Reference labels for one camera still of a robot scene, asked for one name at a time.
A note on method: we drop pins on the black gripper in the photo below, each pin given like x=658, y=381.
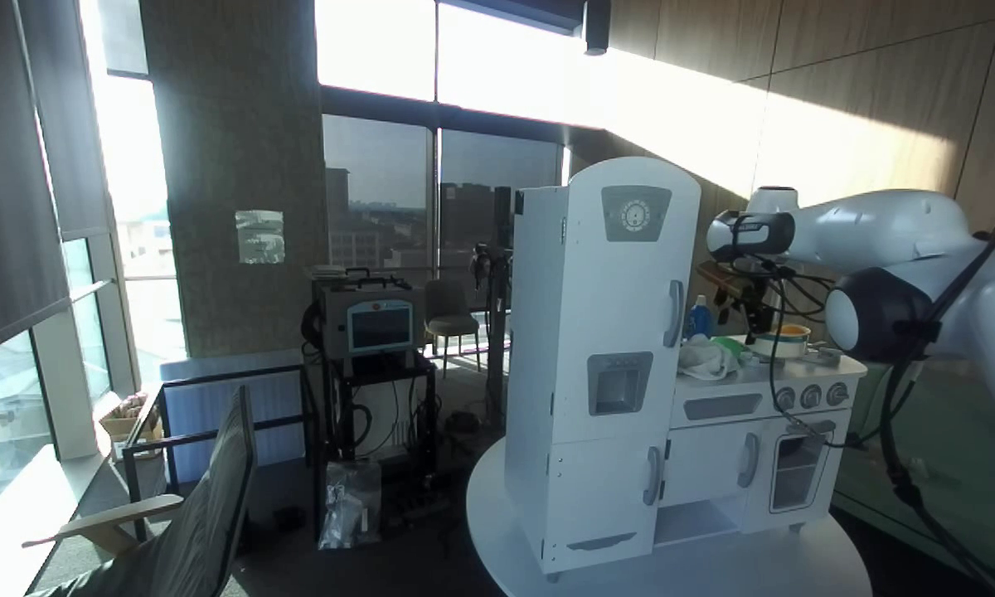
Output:
x=756, y=283

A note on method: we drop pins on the blue bottle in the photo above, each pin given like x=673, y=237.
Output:
x=699, y=319

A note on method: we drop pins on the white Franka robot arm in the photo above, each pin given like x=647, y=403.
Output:
x=906, y=234

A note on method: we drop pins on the cream pot with teal rim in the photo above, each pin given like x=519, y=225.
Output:
x=795, y=344

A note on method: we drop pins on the white toy kitchen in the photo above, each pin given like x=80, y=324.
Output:
x=585, y=465

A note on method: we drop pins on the white crumpled cloth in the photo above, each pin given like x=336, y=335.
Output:
x=700, y=363

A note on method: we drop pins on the grey stove knob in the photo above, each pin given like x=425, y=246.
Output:
x=810, y=395
x=787, y=398
x=838, y=392

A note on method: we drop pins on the black equipment cart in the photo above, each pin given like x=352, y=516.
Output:
x=403, y=419

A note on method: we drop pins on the machine with blue-framed screen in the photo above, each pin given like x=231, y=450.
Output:
x=380, y=325

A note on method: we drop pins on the clear plastic bag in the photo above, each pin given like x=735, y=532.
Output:
x=351, y=508

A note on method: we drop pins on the paper sheet on pillar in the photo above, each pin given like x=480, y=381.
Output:
x=260, y=237

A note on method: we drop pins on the pale blue panel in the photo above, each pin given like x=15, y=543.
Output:
x=235, y=403

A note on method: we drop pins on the wooden folding chair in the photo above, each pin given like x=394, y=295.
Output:
x=194, y=517

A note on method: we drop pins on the small wooden basket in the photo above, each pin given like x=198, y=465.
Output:
x=123, y=419

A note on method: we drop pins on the dark roller blind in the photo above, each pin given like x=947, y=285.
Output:
x=13, y=168

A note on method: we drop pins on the black metal railing frame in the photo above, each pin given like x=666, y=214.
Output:
x=186, y=436

